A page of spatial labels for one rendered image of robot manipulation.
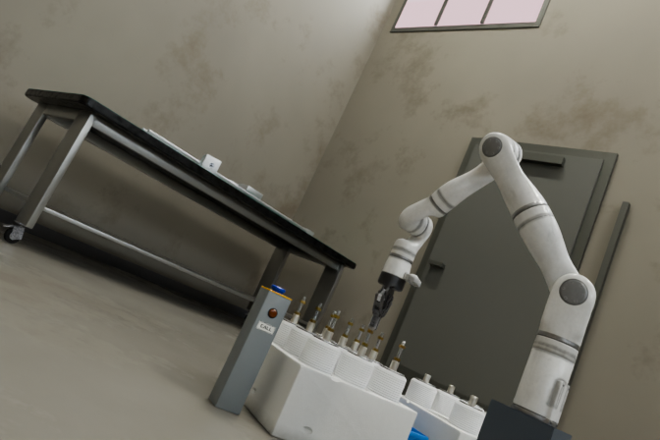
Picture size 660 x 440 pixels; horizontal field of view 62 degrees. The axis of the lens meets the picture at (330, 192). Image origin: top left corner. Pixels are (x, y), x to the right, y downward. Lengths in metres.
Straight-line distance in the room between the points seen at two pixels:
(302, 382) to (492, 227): 3.05
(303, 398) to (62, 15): 3.32
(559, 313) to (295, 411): 0.67
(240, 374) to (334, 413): 0.26
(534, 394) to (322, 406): 0.52
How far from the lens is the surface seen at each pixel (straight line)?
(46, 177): 3.15
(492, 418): 1.33
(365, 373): 1.56
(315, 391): 1.47
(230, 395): 1.49
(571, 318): 1.35
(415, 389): 2.00
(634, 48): 4.86
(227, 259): 5.11
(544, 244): 1.43
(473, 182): 1.58
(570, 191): 4.25
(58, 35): 4.21
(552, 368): 1.34
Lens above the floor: 0.30
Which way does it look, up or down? 12 degrees up
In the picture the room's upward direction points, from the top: 25 degrees clockwise
